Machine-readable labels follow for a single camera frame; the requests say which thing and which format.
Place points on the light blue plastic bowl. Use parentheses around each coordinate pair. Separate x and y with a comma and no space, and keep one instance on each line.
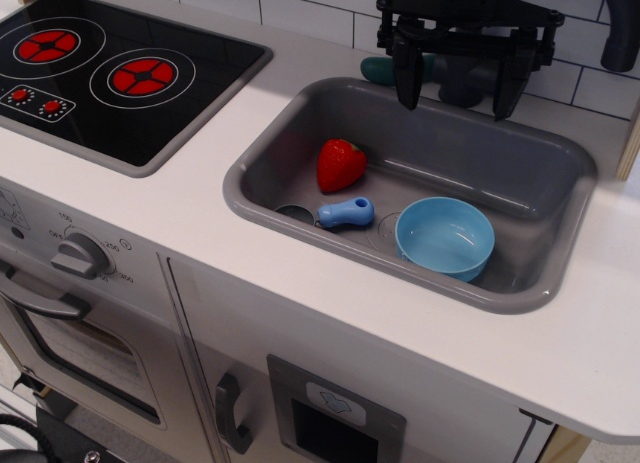
(445,235)

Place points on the teal green toy vegetable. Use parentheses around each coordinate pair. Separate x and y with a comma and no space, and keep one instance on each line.
(379,70)

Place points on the grey plastic sink basin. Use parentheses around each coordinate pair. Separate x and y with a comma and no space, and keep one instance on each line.
(532,185)

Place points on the grey oven dial knob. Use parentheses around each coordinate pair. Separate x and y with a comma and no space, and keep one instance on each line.
(79,255)

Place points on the dark grey toy faucet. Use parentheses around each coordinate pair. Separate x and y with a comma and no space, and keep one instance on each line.
(582,75)

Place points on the grey oven door handle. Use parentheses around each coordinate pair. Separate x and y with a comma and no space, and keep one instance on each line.
(65,307)

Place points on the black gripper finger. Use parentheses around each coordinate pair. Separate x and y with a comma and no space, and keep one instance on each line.
(407,73)
(514,70)

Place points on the black toy stove top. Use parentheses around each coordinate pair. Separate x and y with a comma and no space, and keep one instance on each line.
(120,88)

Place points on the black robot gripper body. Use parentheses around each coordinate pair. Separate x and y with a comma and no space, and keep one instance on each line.
(468,28)

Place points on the red toy strawberry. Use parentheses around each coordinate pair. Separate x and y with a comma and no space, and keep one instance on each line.
(339,165)

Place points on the blue handled metal spoon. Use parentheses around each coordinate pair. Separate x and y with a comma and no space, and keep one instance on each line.
(358,211)

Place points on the grey cabinet door handle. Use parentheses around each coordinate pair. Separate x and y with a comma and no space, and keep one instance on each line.
(237,437)

